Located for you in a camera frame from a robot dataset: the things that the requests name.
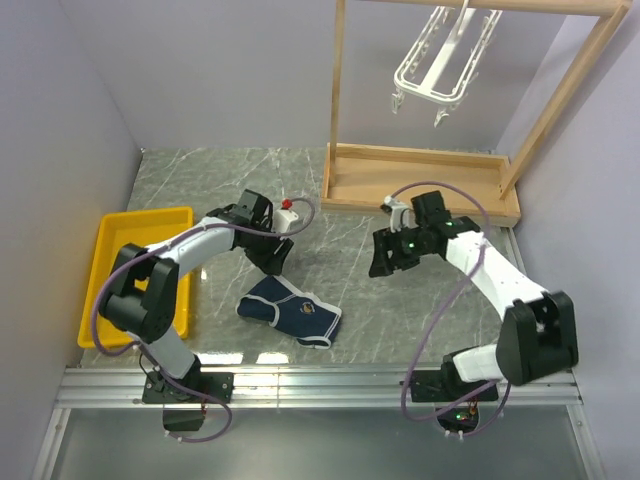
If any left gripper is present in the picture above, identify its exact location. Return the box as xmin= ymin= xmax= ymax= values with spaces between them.
xmin=241 ymin=219 xmax=294 ymax=276

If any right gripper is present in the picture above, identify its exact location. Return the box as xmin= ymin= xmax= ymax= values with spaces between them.
xmin=368 ymin=224 xmax=433 ymax=278

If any navy blue underwear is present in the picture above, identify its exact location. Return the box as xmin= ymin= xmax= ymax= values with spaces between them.
xmin=236 ymin=276 xmax=342 ymax=350

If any white clip hanger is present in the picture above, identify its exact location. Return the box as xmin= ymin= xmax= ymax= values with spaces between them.
xmin=391 ymin=1 xmax=503 ymax=127

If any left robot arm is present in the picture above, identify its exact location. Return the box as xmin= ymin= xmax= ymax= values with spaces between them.
xmin=91 ymin=190 xmax=300 ymax=402

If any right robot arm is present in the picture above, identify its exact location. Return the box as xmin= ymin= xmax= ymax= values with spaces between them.
xmin=369 ymin=191 xmax=579 ymax=400

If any yellow plastic tray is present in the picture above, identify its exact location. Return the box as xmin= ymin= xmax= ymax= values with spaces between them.
xmin=77 ymin=206 xmax=195 ymax=350

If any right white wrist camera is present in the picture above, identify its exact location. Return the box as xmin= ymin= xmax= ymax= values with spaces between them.
xmin=380 ymin=195 xmax=411 ymax=233

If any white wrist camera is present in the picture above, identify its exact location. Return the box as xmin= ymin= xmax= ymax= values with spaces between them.
xmin=272 ymin=199 xmax=303 ymax=233
xmin=380 ymin=195 xmax=411 ymax=233

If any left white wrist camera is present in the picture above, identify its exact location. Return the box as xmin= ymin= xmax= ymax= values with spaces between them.
xmin=272 ymin=199 xmax=303 ymax=233

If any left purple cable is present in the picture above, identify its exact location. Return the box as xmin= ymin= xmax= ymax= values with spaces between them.
xmin=89 ymin=196 xmax=317 ymax=444

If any purple cable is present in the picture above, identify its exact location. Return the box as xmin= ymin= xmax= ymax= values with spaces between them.
xmin=89 ymin=196 xmax=317 ymax=444
xmin=390 ymin=180 xmax=511 ymax=439

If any wooden hanging rack frame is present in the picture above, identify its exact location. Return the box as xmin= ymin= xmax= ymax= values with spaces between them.
xmin=321 ymin=1 xmax=632 ymax=227

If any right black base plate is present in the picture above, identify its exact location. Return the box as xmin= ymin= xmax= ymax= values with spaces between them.
xmin=409 ymin=369 xmax=486 ymax=403

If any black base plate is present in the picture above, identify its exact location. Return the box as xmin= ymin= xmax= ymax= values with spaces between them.
xmin=409 ymin=369 xmax=486 ymax=403
xmin=142 ymin=371 xmax=234 ymax=404

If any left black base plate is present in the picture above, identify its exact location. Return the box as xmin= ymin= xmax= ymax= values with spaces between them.
xmin=142 ymin=371 xmax=234 ymax=404

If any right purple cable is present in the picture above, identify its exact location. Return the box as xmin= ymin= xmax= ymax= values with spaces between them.
xmin=390 ymin=180 xmax=511 ymax=439

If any aluminium rail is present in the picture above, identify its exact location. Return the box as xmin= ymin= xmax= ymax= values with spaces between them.
xmin=54 ymin=364 xmax=585 ymax=409

